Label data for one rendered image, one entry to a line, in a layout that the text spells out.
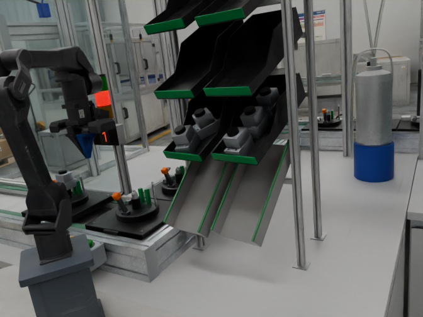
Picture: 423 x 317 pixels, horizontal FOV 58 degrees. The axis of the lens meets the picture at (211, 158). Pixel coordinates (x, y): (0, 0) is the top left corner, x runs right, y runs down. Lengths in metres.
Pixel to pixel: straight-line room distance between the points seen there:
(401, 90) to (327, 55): 1.57
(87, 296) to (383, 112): 1.24
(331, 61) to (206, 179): 7.31
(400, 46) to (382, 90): 9.88
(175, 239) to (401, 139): 1.31
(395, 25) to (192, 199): 10.62
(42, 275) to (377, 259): 0.83
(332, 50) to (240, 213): 7.39
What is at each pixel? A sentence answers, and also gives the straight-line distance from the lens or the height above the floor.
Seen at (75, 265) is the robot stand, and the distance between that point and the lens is 0.88.
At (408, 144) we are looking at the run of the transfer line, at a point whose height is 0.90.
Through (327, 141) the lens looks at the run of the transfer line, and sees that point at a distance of 2.17.
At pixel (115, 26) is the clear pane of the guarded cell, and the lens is 2.57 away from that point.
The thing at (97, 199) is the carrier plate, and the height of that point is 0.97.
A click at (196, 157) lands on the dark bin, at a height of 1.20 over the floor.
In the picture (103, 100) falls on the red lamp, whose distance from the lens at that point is 1.40.
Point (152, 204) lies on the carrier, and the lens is 1.29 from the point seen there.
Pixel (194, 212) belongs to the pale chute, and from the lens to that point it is 1.07.
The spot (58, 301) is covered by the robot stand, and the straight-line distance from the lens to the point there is 0.92.
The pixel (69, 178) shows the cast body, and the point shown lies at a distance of 1.50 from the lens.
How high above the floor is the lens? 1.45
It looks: 16 degrees down
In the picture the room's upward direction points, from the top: 7 degrees counter-clockwise
